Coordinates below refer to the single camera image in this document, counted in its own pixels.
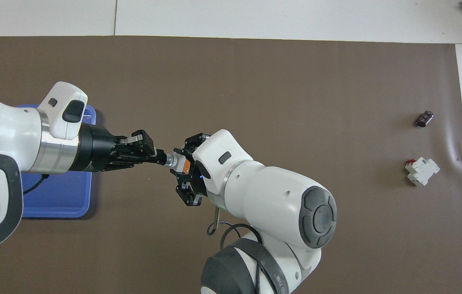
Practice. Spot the white red circuit breaker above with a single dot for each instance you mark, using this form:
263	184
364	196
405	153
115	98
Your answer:
423	170

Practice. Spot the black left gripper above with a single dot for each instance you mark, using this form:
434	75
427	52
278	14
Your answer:
96	149

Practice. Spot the blue plastic tray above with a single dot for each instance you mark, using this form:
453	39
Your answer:
59	196

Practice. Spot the brown paper table mat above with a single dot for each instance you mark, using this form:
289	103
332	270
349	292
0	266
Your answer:
337	81

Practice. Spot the small dark terminal block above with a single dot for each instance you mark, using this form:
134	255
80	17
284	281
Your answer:
425	119

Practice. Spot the orange base selector switch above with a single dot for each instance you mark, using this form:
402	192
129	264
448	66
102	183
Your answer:
184	164

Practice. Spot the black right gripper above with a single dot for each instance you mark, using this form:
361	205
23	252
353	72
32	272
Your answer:
201	179

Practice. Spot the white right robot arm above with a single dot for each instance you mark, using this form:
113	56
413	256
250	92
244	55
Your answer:
271	192

